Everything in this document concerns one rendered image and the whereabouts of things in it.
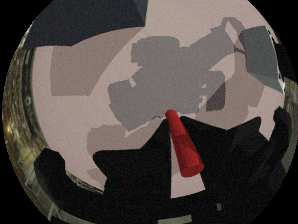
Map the red peg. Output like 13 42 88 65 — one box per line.
165 109 204 177

